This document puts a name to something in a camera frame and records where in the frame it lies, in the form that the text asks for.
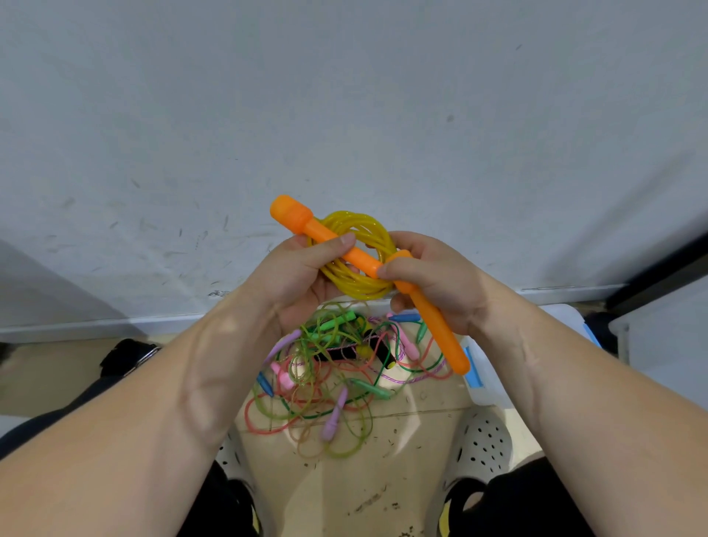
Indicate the person's left hand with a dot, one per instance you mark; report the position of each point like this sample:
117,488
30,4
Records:
287,282

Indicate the person's right hand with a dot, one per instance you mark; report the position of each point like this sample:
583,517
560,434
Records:
448,282

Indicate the person's right thumb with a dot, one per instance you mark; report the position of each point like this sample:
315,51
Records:
401,268

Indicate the person's left thumb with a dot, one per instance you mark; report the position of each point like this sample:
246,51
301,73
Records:
331,248

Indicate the person's left forearm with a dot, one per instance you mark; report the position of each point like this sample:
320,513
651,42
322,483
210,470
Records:
121,431

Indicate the person's right forearm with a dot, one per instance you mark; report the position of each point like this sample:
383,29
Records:
597,420

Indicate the white perforated plastic stool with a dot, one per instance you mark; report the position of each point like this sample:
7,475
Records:
487,437

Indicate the black object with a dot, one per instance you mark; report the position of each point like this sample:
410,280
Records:
602,332

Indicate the black shoe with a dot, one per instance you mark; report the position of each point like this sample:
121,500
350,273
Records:
124,354

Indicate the person's right leg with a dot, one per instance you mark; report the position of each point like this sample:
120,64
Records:
525,503

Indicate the white plastic box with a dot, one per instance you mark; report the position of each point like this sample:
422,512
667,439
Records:
666,332

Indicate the dark metal frame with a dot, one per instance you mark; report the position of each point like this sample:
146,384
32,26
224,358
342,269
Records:
664,271

